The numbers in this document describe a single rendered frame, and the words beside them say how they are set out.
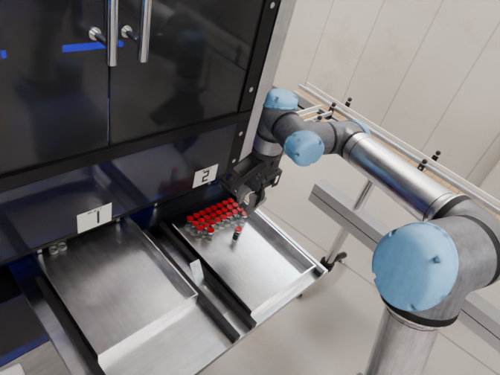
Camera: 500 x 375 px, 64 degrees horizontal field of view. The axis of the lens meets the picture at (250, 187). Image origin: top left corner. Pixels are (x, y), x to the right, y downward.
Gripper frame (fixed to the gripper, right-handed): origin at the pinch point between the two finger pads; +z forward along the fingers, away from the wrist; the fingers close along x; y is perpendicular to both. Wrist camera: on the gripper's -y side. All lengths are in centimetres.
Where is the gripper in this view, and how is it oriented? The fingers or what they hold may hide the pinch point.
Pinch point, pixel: (242, 208)
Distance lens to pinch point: 111.1
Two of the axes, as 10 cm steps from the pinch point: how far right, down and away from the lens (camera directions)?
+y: 7.1, -3.1, 6.3
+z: -2.3, 7.5, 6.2
